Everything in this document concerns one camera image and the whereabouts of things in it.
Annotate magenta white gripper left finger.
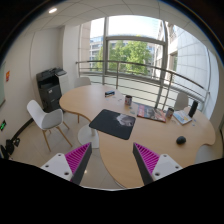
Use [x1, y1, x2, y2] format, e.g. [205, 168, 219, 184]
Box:
[42, 143, 92, 185]

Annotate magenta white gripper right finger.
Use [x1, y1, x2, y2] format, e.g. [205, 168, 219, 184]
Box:
[133, 143, 182, 185]

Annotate black computer mouse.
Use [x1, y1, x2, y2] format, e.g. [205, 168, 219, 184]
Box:
[176, 136, 186, 145]

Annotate black mouse pad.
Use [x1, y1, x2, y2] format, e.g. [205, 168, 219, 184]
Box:
[89, 109, 136, 140]

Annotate white chair wooden legs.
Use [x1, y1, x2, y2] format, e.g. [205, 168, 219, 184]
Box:
[27, 100, 71, 146]

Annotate red magazine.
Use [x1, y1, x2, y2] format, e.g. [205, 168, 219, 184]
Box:
[137, 104, 166, 122]

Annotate white chair near right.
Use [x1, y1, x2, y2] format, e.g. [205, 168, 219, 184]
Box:
[195, 145, 222, 164]

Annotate black bag on floor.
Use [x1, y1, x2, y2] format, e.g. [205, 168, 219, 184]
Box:
[0, 138, 20, 160]

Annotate dark printed mug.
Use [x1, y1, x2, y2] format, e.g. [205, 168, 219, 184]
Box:
[125, 95, 132, 106]

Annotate white chair right far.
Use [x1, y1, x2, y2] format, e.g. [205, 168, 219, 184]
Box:
[174, 92, 188, 111]

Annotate black bottle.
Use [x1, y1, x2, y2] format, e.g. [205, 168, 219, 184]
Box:
[188, 100, 198, 118]

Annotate small dark box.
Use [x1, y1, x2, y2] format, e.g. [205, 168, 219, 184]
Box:
[105, 90, 115, 97]

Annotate white chair behind table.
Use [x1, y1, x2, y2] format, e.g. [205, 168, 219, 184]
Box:
[74, 77, 91, 88]

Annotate black office printer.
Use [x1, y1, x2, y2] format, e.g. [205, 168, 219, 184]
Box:
[36, 68, 66, 112]

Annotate metal window railing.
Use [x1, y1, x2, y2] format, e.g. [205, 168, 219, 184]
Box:
[76, 60, 208, 110]

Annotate white table pedestal base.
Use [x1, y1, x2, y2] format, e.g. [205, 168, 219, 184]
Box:
[78, 125, 99, 149]

